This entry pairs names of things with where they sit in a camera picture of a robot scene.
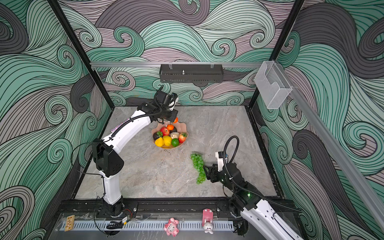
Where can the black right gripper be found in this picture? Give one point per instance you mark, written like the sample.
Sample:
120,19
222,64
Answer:
213,170

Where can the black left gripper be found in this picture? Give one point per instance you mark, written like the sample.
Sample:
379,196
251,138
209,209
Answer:
174,112

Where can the pink scalloped fruit bowl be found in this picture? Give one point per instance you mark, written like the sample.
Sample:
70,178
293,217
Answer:
180,127

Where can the red fake apple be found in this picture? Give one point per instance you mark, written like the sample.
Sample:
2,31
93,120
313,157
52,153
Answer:
165,131

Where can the beige fake pear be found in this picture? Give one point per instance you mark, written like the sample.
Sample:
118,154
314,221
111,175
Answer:
174,135

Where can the yellow fake lemon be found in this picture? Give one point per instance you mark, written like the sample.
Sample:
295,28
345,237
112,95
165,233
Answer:
167,141

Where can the red fake strawberry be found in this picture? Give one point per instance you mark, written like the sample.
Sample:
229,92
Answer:
182,137

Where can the dark brown fake fig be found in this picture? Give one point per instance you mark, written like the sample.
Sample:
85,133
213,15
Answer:
157,135

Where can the green fake lime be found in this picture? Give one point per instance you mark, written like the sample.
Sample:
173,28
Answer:
175,142

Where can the yellow fake pear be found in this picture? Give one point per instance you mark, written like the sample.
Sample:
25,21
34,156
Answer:
159,142

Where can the green fake grape bunch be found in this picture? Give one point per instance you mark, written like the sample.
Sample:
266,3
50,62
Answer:
198,164

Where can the dark fake avocado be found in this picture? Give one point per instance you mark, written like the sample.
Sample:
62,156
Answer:
174,130

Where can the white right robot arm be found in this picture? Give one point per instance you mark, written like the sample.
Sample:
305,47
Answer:
247,202

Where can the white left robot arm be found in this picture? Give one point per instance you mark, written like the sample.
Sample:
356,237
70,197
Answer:
106,151

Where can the pink and white bunny toy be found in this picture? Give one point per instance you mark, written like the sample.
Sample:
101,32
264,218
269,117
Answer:
207,221

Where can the pink glitter microphone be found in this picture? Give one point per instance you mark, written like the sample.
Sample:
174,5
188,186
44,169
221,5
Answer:
114,129

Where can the pink toy figure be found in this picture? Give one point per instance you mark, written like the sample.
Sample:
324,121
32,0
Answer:
171,227

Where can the yellow label tag left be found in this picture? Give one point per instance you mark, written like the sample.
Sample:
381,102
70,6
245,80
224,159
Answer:
70,223

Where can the black perforated wall tray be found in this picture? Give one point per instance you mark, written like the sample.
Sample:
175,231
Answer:
194,73

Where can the black corner frame post right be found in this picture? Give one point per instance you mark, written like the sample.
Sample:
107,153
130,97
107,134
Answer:
287,27

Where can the black corner frame post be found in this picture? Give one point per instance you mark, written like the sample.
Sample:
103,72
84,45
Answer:
287,27
55,6

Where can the grey aluminium rail back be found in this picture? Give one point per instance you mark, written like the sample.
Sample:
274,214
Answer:
137,64

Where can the grey aluminium rail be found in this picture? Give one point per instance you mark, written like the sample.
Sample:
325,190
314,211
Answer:
305,97
137,64

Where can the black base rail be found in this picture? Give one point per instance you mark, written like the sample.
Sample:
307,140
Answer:
221,207

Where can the black corner frame post left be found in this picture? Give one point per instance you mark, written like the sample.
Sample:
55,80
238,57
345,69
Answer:
55,6

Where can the white slotted cable duct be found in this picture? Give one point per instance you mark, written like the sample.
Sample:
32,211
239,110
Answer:
152,226

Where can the clear plastic wall box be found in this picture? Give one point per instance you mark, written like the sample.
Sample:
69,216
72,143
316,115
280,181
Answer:
273,84

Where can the grey aluminium rail right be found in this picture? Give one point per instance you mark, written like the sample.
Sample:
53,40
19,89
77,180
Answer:
305,97

